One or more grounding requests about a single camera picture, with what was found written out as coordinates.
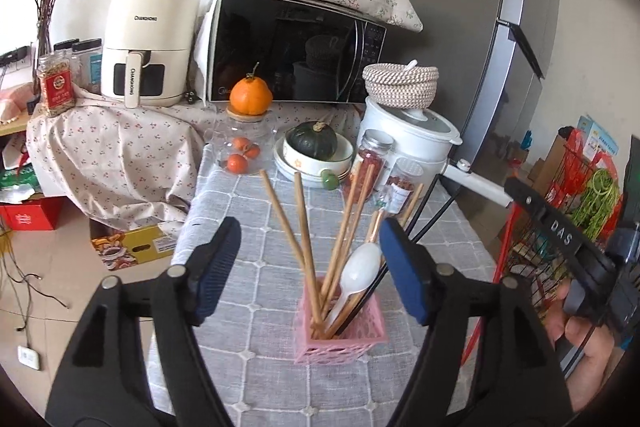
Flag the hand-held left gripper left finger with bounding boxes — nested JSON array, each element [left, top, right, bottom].
[[47, 217, 242, 427]]

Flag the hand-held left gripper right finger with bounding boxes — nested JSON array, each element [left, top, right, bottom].
[[378, 218, 576, 427]]

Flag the white plastic spoon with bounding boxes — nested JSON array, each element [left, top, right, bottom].
[[324, 242, 384, 329]]

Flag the black chopstick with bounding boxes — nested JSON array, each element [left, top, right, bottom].
[[334, 252, 388, 339]]

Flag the wooden chopstick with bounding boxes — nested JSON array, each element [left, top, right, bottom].
[[397, 183, 425, 225], [259, 170, 326, 333], [320, 158, 362, 303], [327, 163, 377, 308], [292, 172, 326, 308]]

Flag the pink plastic utensil basket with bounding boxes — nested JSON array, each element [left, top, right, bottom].
[[293, 289, 389, 366]]

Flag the person's right hand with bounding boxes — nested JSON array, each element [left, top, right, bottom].
[[544, 282, 617, 416]]

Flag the green vegetables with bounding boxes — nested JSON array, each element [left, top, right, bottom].
[[570, 166, 622, 244]]

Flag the clear jar with red label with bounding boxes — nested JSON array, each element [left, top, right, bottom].
[[382, 158, 426, 216]]

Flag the yellow cardboard box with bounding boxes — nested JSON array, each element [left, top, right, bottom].
[[90, 223, 177, 271]]

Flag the grey checked tablecloth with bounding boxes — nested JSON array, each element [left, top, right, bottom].
[[147, 152, 501, 427]]

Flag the clear jar of goji berries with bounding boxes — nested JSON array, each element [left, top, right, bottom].
[[349, 129, 396, 202]]

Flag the blue printed box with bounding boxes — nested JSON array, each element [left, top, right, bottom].
[[576, 115, 619, 158]]

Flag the white rice cooker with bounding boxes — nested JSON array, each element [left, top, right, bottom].
[[357, 96, 464, 188]]

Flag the white ceramic bowl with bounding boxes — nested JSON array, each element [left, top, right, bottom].
[[281, 129, 355, 176]]

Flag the clear glass jar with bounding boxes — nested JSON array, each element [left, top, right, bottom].
[[212, 104, 277, 178]]

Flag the dark green pumpkin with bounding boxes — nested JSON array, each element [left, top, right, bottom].
[[286, 121, 339, 160]]

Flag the floral cabinet cloth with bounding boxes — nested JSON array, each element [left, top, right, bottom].
[[25, 87, 362, 224]]

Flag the orange citrus fruit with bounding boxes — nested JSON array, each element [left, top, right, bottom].
[[229, 74, 274, 117]]

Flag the red cardboard box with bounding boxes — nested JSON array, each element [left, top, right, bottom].
[[0, 197, 67, 233]]

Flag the white power adapter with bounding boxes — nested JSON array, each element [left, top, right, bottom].
[[17, 344, 42, 371]]

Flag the grey refrigerator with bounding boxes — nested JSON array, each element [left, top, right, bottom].
[[377, 0, 562, 208]]

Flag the black microwave oven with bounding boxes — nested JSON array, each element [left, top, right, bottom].
[[205, 0, 389, 106]]

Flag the black-lidded container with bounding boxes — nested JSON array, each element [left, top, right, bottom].
[[53, 39, 81, 72], [71, 38, 104, 94]]

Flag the nut jar with red label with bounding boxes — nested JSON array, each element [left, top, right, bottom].
[[37, 54, 76, 118]]

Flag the cream air fryer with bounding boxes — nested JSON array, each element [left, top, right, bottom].
[[101, 0, 202, 109]]

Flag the red wire cart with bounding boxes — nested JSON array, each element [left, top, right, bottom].
[[460, 129, 627, 369]]

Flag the white dish with green handle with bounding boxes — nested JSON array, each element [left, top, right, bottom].
[[273, 139, 352, 190]]

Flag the white plastic handle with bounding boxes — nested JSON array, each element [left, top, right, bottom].
[[439, 159, 512, 208]]

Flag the thin floor cable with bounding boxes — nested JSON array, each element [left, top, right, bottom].
[[0, 227, 72, 334]]

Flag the woven rope basket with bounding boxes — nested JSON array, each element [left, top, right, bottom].
[[362, 62, 440, 109]]

